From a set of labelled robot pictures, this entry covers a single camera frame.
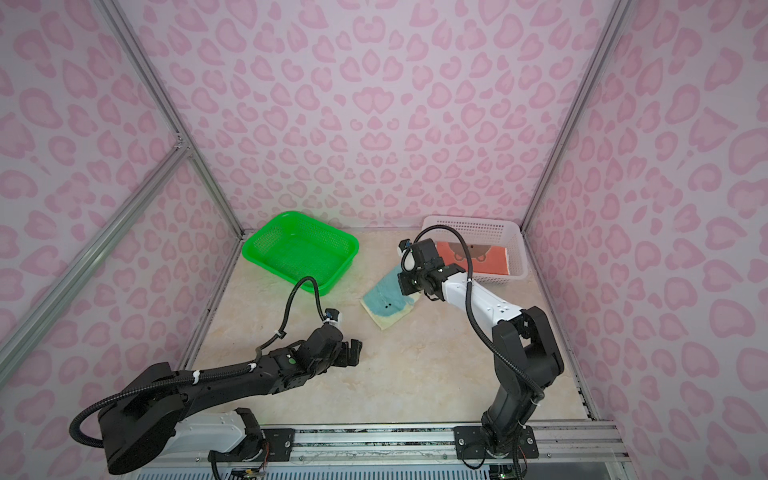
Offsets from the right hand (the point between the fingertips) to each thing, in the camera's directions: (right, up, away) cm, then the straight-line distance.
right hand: (401, 275), depth 89 cm
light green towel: (-5, -9, +8) cm, 13 cm away
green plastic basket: (-40, +9, +25) cm, 48 cm away
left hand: (-13, -20, -5) cm, 24 cm away
